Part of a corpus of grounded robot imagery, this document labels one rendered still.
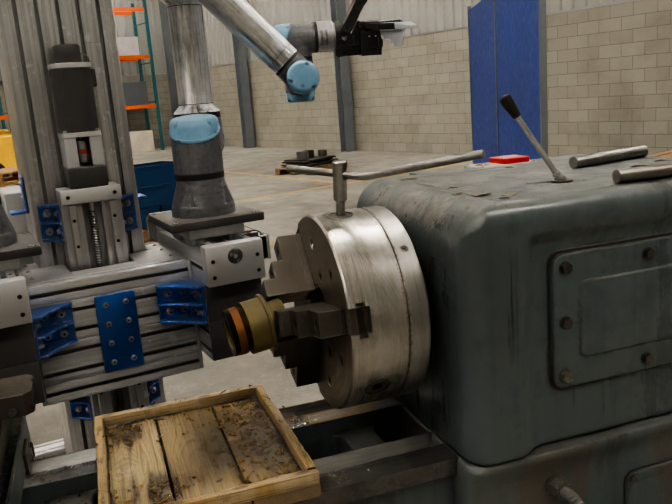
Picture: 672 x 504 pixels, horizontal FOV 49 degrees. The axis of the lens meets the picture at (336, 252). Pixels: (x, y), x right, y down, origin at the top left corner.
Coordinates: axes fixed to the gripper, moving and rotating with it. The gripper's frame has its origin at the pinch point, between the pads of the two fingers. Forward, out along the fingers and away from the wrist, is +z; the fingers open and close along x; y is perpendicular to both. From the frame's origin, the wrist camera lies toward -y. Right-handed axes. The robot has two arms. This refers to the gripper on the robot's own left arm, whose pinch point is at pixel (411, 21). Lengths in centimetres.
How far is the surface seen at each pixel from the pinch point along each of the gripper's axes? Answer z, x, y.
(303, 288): -37, 82, 35
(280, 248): -40, 77, 30
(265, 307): -43, 88, 35
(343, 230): -30, 87, 24
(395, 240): -23, 89, 26
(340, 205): -30, 82, 22
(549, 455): -2, 101, 59
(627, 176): 13, 88, 20
